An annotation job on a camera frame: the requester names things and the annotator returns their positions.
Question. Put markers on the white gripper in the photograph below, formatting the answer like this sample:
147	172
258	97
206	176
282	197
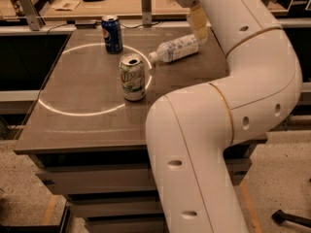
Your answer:
198	18

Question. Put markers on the clear plastic water bottle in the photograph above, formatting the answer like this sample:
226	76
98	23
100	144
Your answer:
175	49

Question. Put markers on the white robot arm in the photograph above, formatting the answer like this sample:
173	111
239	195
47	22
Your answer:
187	130

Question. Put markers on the green white 7UP can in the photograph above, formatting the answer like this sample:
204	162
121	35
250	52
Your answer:
132	77

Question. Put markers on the blue Pepsi can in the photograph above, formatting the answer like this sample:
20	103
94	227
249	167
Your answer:
111	30

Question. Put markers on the small paper note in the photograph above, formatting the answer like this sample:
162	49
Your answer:
66	5

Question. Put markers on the grey drawer cabinet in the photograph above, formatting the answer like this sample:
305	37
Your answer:
89	142

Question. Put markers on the black chair base leg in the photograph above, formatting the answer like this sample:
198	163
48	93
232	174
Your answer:
280	217

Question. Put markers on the middle metal bracket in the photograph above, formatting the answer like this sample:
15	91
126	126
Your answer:
146	6

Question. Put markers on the metal bracket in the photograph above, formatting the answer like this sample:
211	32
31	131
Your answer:
146	6
33	18

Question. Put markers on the left metal bracket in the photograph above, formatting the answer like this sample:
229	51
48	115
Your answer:
33	18

